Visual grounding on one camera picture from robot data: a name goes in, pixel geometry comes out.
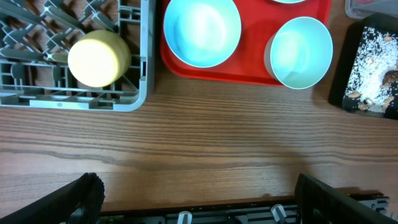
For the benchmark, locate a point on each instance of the light blue bowl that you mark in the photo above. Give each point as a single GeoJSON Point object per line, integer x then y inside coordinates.
{"type": "Point", "coordinates": [202, 33]}

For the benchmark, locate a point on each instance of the black waste tray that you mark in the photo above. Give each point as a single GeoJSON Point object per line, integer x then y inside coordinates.
{"type": "Point", "coordinates": [346, 60]}

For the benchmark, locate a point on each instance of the red serving tray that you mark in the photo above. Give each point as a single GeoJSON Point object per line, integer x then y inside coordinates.
{"type": "Point", "coordinates": [260, 20]}

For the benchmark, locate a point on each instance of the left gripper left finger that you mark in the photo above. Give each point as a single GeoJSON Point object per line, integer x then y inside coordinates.
{"type": "Point", "coordinates": [79, 201]}

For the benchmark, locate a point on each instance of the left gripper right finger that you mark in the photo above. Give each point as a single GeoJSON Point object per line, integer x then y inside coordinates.
{"type": "Point", "coordinates": [320, 203]}

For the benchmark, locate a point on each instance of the yellow plastic cup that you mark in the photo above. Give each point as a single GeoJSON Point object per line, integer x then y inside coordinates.
{"type": "Point", "coordinates": [99, 58]}

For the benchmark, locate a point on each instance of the green bowl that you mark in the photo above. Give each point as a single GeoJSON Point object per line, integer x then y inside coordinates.
{"type": "Point", "coordinates": [299, 54]}

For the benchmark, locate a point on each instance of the light blue plate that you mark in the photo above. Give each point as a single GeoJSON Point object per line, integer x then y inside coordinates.
{"type": "Point", "coordinates": [289, 1]}

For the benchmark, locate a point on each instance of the food scraps and rice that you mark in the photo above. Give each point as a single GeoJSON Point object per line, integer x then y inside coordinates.
{"type": "Point", "coordinates": [372, 83]}

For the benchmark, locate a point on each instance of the grey dishwasher rack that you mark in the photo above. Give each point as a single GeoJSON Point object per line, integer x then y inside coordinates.
{"type": "Point", "coordinates": [37, 37]}

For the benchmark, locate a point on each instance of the clear plastic bin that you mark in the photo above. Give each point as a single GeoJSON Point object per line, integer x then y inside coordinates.
{"type": "Point", "coordinates": [359, 9]}

